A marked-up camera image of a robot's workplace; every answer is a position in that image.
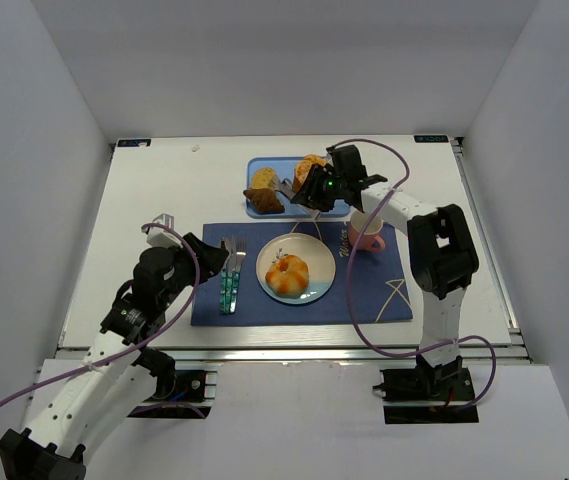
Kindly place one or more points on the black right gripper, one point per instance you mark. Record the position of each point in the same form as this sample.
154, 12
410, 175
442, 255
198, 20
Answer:
317, 189

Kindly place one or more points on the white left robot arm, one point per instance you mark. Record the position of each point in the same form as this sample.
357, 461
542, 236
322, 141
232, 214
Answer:
120, 374

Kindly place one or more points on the round glazed bread roll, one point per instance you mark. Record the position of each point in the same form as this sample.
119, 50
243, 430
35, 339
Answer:
288, 276

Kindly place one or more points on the blue corner label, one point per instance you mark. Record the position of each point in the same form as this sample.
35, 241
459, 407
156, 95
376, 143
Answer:
430, 138
133, 143

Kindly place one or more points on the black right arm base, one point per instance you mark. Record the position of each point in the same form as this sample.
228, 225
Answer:
408, 399

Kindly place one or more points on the teal-handled knife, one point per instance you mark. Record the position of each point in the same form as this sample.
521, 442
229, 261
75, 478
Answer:
225, 244

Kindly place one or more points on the small golden bread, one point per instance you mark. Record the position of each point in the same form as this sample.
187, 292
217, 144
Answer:
262, 178

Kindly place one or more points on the cream and blue plate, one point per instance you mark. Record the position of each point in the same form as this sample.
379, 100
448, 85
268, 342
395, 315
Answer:
320, 261

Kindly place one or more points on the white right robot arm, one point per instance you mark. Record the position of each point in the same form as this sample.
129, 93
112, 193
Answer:
442, 255

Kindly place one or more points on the teal-handled spoon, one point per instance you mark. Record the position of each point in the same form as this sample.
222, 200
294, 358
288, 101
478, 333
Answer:
229, 276

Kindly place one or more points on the sugar-topped orange round bread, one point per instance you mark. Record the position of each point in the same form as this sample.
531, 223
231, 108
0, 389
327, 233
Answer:
302, 169

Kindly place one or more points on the pink mug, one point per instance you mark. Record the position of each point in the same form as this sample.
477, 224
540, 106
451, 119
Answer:
371, 235

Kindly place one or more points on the blue right corner label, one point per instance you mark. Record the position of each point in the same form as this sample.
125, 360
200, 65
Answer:
430, 138

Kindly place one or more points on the navy blue placemat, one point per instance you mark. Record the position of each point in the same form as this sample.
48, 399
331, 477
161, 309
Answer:
378, 281

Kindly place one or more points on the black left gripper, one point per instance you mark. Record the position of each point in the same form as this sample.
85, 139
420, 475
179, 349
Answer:
198, 251

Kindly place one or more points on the blue left corner label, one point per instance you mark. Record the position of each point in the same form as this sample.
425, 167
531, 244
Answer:
133, 143

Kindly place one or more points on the teal-handled fork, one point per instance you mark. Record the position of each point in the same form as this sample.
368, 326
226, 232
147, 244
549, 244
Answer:
240, 256

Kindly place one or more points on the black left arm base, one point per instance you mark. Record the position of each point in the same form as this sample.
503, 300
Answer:
190, 395

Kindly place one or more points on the brown chocolate croissant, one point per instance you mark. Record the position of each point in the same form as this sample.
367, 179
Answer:
264, 201

